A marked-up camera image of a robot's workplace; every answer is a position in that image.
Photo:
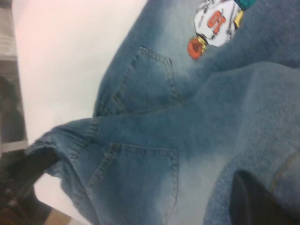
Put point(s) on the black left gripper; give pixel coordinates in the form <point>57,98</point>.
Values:
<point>18,199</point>

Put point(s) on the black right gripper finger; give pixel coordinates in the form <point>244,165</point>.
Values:
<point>257,201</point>

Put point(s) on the blue denim shorts basketball print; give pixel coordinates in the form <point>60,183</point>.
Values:
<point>187,117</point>

